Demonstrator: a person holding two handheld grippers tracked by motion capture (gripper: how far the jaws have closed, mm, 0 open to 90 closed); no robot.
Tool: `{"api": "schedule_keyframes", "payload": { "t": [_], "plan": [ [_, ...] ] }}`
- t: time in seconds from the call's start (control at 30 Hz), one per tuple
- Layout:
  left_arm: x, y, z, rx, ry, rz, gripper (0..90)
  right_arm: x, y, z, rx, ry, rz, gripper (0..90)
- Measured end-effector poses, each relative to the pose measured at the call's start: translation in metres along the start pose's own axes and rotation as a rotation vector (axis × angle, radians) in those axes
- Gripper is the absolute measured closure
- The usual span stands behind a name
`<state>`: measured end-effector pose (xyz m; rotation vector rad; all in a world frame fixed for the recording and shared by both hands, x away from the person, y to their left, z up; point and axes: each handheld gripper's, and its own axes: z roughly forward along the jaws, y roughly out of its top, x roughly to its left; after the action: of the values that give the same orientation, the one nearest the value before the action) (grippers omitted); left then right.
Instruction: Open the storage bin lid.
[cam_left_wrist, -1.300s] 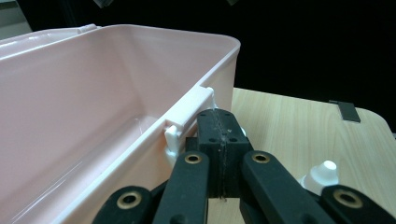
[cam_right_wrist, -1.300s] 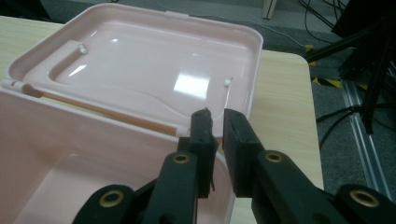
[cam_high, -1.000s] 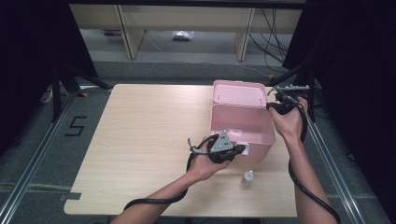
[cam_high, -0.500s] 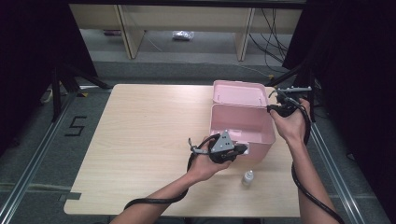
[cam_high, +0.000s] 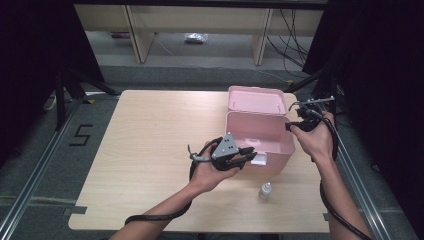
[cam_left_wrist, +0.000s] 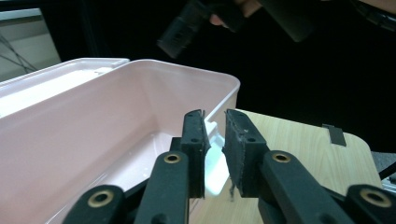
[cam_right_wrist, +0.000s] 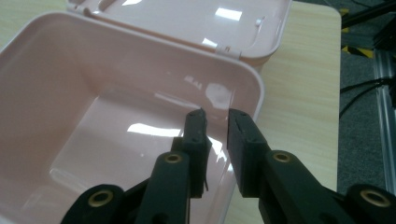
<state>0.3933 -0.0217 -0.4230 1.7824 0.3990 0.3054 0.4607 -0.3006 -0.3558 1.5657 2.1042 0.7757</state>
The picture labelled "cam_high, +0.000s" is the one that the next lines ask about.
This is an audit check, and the person's left hand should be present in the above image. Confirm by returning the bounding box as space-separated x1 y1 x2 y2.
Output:
187 146 242 194

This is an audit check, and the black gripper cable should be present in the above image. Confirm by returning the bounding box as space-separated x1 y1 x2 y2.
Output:
312 109 372 240
124 136 225 227

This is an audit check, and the metal floor rail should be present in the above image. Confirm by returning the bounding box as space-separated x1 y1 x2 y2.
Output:
314 99 392 240
0 99 83 240

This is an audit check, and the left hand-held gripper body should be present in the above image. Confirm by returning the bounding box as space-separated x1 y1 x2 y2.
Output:
187 131 247 172

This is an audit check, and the clear plastic bag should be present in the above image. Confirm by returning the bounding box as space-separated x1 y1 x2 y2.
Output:
183 32 209 45

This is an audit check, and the light wooden desk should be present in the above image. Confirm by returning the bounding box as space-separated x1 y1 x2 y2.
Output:
73 3 325 66

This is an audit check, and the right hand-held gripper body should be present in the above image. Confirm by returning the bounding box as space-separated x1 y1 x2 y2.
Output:
288 96 336 132

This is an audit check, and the thin white floor cable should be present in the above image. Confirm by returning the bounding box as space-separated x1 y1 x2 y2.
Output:
247 67 292 85

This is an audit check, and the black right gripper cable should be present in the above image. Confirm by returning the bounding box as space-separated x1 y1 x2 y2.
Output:
312 109 372 240

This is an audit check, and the pink storage box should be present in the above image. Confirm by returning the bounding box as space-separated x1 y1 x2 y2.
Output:
224 85 297 175

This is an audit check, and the small white dropper bottle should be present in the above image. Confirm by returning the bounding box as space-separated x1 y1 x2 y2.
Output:
258 181 273 201

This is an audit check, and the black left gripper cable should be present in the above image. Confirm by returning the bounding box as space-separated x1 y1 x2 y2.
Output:
124 136 225 227

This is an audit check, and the bundle of black floor cables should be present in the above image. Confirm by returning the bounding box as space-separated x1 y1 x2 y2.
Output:
265 8 312 80

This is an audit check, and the person's right hand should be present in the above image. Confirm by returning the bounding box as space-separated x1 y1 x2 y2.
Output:
290 111 336 160

